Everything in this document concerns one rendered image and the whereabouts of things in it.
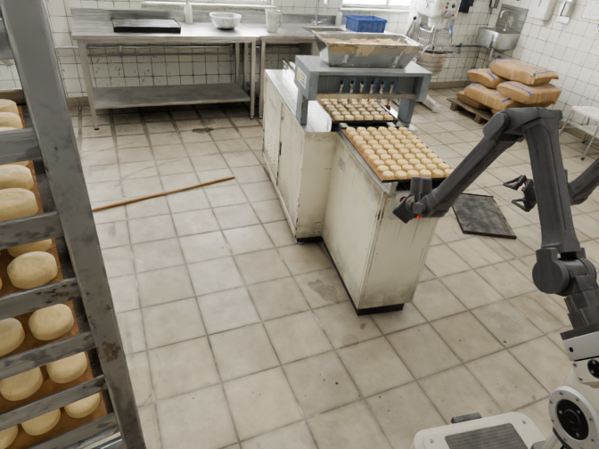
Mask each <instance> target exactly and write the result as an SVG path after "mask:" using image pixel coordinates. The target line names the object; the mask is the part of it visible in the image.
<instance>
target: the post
mask: <svg viewBox="0 0 599 449"><path fill-rule="evenodd" d="M0 13H1V16H2V19H3V23H4V28H5V31H6V35H7V38H8V41H9V45H10V47H11V51H12V57H13V59H14V63H15V66H16V69H17V72H18V76H19V79H20V82H21V88H22V91H23V94H24V97H25V101H26V104H27V107H28V110H29V115H30V119H31V122H32V126H33V128H34V132H35V135H36V139H37V144H38V147H39V150H40V154H41V157H42V160H43V163H44V167H45V172H46V175H47V179H48V182H49V185H50V188H51V192H52V195H53V200H54V204H55V207H56V210H57V213H58V217H59V219H60V223H61V226H62V231H63V235H64V238H65V241H66V244H67V248H68V251H69V254H70V260H71V263H72V266H73V270H74V273H75V276H76V279H77V283H78V288H79V291H80V295H81V297H82V301H83V304H84V308H85V310H86V316H87V320H88V322H89V326H90V329H91V332H92V335H93V339H94V344H95V347H96V351H97V354H98V357H99V360H100V364H101V366H102V370H103V376H104V378H105V382H106V386H107V389H108V392H109V395H110V399H111V404H112V407H113V411H114V413H115V417H116V420H117V423H118V426H119V432H120V435H121V438H122V442H123V445H124V448H125V449H147V448H146V444H145V440H144V433H143V429H142V425H141V421H140V417H139V412H138V409H137V405H136V400H135V394H134V390H133V386H132V381H131V378H130V374H129V369H128V366H127V359H126V355H125V350H124V347H123V343H122V338H121V335H120V331H119V324H118V319H117V316H116V312H115V307H114V304H113V299H112V295H111V288H110V284H109V281H108V276H107V273H106V268H105V264H104V261H103V253H102V250H101V245H100V242H99V237H98V233H97V230H96V225H95V221H94V214H93V210H92V206H91V202H90V199H89V194H88V190H87V186H86V179H85V175H84V171H83V168H82V163H81V159H80V155H79V151H78V144H77V140H76V136H75V132H74V128H73V124H72V120H71V116H70V109H69V105H68V101H67V97H66V93H65V89H64V85H63V81H62V74H61V70H60V66H59V62H58V58H57V53H56V50H55V46H54V41H53V35H52V31H51V27H50V22H49V19H48V15H47V10H46V7H45V0H0Z"/></svg>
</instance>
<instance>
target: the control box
mask: <svg viewBox="0 0 599 449"><path fill-rule="evenodd" d="M409 194H410V191H397V192H395V194H394V195H392V200H391V203H390V211H389V214H388V218H389V219H390V220H396V219H399V218H398V217H397V216H395V215H394V214H393V213H392V211H393V210H394V209H395V208H396V207H397V206H398V204H399V203H400V199H401V198H402V197H407V196H408V195H409Z"/></svg>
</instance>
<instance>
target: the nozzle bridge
mask: <svg viewBox="0 0 599 449"><path fill-rule="evenodd" d="M345 76H347V80H346V84H345V86H344V88H343V89H342V93H339V87H340V83H341V80H343V85H344V83H345ZM356 76H357V83H356V86H355V88H354V89H353V91H352V92H353V93H352V94H351V93H350V92H349V86H350V83H351V80H353V81H354V83H353V84H354V85H355V82H356ZM366 76H367V83H366V86H365V81H366ZM431 76H432V73H431V72H429V71H428V70H426V69H424V68H422V67H421V66H419V65H417V64H416V63H414V62H412V61H410V62H409V64H408V65H407V66H406V67H405V68H404V69H389V68H346V67H329V66H328V65H327V64H326V63H325V62H324V61H322V59H321V56H310V55H296V60H295V71H294V84H295V85H296V86H297V88H298V95H297V107H296V119H297V120H298V122H299V124H300V125H306V124H307V119H308V102H309V101H316V99H401V100H400V104H399V108H398V115H397V117H398V118H399V119H400V120H402V121H403V122H404V123H405V124H410V123H411V119H412V116H413V112H414V106H415V102H416V100H417V101H426V97H427V93H428V90H429V86H430V82H431ZM377 77H378V81H377V85H376V87H375V84H376V79H377ZM387 77H388V83H387V85H386V82H387ZM397 77H398V83H397ZM362 80H363V81H364V86H365V88H364V89H363V93H359V88H360V84H361V81H362ZM372 81H374V83H373V84H374V86H373V87H375V88H374V90H373V93H372V94H370V93H369V90H370V85H371V83H372ZM382 81H384V86H385V85H386V87H385V88H384V89H383V91H382V94H380V93H379V91H380V85H381V83H382ZM391 81H394V87H395V85H396V83H397V86H396V88H395V89H393V91H392V94H390V93H389V90H390V84H391Z"/></svg>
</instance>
